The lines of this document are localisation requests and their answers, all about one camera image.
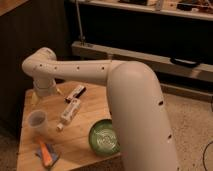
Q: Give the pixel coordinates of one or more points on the blue sponge cloth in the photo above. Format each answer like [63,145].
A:
[54,155]

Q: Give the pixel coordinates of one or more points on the orange carrot toy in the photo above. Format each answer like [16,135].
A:
[47,159]

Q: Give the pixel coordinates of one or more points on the cluttered upper shelf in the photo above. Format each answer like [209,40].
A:
[160,7]

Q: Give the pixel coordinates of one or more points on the wooden table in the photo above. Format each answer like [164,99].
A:
[72,143]

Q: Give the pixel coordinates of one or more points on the green bowl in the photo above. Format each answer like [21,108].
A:
[102,138]

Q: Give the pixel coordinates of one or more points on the long grey metal case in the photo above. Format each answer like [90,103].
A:
[161,64]

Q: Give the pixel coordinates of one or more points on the metal vertical pole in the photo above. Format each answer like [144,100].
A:
[82,38]

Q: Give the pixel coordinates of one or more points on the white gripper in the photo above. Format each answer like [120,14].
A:
[43,87]

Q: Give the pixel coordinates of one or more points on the clear plastic cup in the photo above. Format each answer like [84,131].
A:
[37,121]

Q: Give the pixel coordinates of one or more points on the dark candy bar wrapper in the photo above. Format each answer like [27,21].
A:
[76,93]

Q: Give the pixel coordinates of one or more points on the white tube with cap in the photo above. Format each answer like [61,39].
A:
[69,113]

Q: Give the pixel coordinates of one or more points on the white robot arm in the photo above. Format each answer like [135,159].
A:
[135,102]

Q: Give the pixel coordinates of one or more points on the black case handle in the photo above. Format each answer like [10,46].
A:
[184,63]

